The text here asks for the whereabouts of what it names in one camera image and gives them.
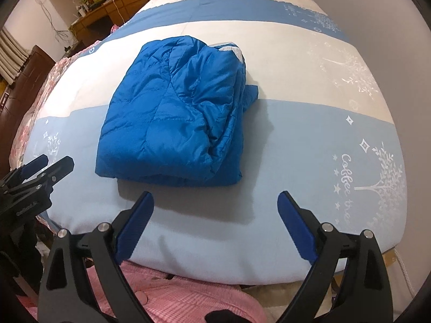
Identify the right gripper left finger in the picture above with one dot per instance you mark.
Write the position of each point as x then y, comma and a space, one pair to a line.
66, 294

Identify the window with blind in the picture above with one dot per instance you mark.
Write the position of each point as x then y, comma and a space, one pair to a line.
12, 57

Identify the pink checkered clothing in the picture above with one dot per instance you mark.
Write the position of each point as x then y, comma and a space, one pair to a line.
178, 299

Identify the blue puffer jacket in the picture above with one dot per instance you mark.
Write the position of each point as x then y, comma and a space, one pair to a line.
176, 117

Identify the wooden desk with shelf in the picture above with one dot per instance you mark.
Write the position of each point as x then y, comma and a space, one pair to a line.
89, 20

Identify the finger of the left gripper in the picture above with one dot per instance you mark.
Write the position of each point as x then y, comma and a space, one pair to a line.
27, 170

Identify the cardboard box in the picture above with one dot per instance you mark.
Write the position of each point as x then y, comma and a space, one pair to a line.
389, 257

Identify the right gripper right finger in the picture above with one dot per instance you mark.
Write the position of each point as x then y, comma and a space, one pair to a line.
364, 295

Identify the blue and white bedspread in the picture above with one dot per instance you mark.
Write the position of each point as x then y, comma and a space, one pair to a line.
320, 130

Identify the dark brown cabinet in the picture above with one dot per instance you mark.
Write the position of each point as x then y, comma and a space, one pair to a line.
16, 101

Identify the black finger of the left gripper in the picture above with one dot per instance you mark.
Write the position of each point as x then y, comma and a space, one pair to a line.
50, 175

